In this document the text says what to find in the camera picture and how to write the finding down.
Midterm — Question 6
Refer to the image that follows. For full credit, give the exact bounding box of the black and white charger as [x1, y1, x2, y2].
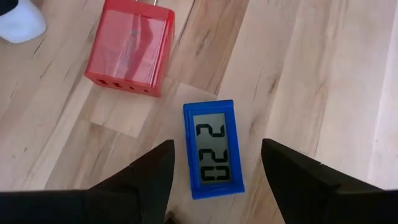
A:
[0, 0, 47, 44]

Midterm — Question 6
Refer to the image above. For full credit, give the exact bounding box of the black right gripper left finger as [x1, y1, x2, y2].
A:
[0, 139, 175, 224]

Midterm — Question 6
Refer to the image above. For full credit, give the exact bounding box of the red charger block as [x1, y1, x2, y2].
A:
[84, 0, 175, 98]

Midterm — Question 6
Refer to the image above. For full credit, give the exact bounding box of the blue digital clock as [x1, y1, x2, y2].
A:
[182, 99, 246, 200]

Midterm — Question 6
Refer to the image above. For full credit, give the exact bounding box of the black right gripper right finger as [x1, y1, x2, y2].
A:
[261, 139, 398, 224]

